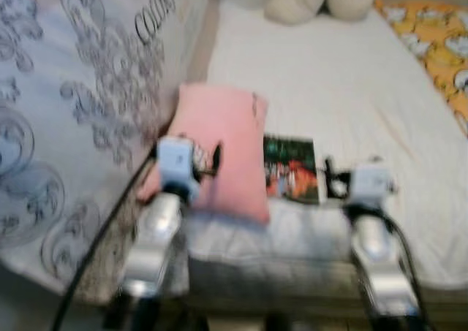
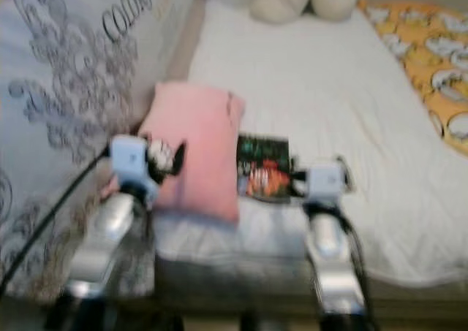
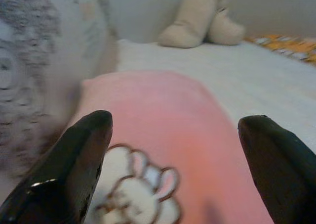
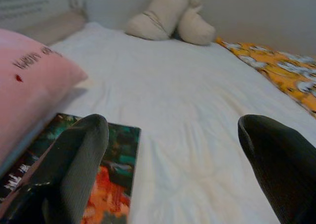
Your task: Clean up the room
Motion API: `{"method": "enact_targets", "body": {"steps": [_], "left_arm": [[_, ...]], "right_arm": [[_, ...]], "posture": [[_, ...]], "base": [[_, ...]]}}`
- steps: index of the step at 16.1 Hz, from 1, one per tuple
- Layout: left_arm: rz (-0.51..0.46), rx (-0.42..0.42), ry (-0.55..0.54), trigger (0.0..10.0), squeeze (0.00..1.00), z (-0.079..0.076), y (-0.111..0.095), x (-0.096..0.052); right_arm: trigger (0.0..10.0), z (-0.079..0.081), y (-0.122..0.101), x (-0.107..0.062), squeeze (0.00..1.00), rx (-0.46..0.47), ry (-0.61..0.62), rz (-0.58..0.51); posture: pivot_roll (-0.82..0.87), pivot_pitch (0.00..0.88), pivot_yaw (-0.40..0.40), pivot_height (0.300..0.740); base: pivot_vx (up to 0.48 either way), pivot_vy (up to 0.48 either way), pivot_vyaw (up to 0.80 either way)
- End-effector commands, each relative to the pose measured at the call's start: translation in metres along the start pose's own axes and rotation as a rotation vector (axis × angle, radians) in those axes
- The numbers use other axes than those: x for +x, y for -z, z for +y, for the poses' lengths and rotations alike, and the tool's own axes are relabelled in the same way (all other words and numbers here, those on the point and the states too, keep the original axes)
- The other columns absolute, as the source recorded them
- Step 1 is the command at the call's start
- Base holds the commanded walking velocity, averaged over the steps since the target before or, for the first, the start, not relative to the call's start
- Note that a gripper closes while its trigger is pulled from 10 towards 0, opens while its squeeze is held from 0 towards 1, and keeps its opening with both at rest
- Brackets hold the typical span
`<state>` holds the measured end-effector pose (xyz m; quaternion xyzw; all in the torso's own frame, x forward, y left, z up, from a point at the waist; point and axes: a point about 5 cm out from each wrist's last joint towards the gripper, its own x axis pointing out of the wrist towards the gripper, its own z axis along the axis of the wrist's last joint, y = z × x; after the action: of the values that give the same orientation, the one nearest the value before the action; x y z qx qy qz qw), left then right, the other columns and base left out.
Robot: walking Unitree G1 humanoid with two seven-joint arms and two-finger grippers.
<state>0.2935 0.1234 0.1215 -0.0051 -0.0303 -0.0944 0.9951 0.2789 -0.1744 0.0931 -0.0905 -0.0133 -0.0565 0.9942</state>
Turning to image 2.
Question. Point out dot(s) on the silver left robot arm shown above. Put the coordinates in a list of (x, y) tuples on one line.
[(110, 236)]

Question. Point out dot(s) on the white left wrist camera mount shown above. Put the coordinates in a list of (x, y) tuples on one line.
[(131, 159)]

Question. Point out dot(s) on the pink pillow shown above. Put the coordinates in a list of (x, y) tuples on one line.
[(197, 141)]

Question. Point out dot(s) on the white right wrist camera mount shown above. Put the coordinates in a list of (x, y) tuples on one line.
[(325, 179)]

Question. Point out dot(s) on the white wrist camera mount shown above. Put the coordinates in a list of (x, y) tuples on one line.
[(131, 159), (325, 179)]

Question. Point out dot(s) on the yellow egg print blanket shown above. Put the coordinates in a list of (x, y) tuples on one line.
[(424, 61)]

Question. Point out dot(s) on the white mattress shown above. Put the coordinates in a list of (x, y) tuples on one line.
[(322, 90)]

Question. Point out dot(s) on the black red picture book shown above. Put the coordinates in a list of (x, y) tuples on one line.
[(263, 170)]

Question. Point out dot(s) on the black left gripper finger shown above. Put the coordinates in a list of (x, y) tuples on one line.
[(180, 158)]

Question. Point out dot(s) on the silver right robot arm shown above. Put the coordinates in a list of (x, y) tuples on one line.
[(333, 265)]

